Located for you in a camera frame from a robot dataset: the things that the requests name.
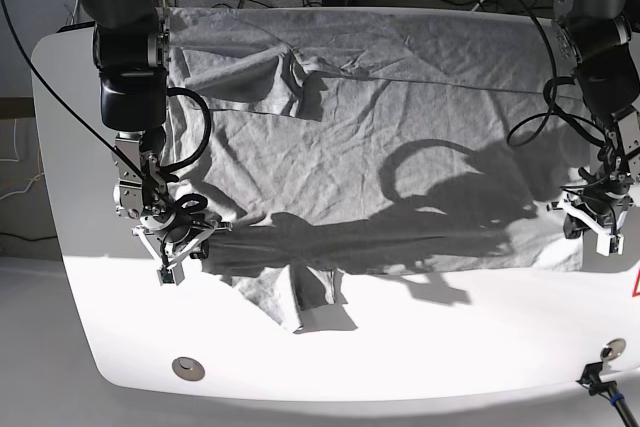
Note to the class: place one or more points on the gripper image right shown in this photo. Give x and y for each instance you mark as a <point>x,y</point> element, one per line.
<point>599,205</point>

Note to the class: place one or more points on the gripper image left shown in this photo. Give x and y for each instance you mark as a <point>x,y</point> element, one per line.
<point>173,237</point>

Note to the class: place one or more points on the grey T-shirt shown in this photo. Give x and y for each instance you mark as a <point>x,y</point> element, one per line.
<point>367,143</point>

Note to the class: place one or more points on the red warning sticker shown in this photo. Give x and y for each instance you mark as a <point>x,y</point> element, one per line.
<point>636,287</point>

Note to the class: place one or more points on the silver disc near left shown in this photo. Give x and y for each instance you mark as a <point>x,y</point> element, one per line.
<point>188,369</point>

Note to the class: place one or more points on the silver disc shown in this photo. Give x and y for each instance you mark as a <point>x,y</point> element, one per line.
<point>613,349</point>
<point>188,369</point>

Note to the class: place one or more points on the silver disc near right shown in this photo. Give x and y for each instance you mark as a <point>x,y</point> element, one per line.
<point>613,349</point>

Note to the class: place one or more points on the black clamp with cable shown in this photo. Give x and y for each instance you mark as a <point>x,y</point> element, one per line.
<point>590,380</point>

